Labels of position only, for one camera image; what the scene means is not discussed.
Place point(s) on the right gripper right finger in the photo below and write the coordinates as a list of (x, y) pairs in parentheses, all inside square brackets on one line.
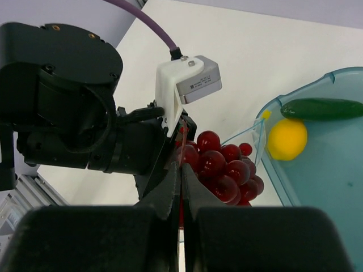
[(219, 237)]

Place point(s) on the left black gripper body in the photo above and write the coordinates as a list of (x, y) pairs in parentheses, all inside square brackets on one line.
[(137, 145)]

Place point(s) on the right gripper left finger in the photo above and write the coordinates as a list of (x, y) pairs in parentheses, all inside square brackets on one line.
[(142, 237)]

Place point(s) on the red grape bunch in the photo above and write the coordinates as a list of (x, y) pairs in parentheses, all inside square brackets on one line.
[(228, 171)]

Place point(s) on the yellow lemon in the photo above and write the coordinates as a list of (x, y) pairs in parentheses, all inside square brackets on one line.
[(287, 139)]

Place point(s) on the green cucumber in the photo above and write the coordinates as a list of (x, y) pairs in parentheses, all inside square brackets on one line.
[(321, 109)]

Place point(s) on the clear zip top bag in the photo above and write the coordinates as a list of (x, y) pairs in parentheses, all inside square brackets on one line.
[(255, 136)]

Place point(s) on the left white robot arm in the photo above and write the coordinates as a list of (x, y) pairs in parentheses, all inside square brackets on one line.
[(57, 108)]

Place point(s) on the teal plastic tray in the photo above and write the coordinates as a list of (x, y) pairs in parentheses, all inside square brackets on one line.
[(329, 171)]

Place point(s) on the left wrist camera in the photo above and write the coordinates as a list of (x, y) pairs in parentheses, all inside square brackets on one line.
[(181, 82)]

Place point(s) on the aluminium mounting rail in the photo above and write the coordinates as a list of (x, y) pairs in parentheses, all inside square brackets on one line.
[(29, 193)]

